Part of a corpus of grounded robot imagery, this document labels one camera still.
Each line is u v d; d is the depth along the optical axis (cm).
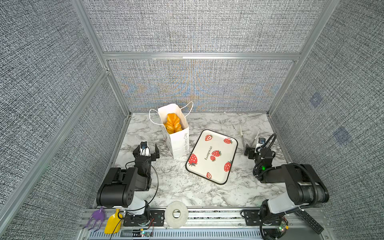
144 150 77
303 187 45
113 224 72
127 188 45
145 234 70
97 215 75
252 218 74
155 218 73
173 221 72
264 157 70
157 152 83
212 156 95
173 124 90
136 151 80
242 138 101
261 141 79
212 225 73
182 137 76
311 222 70
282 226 69
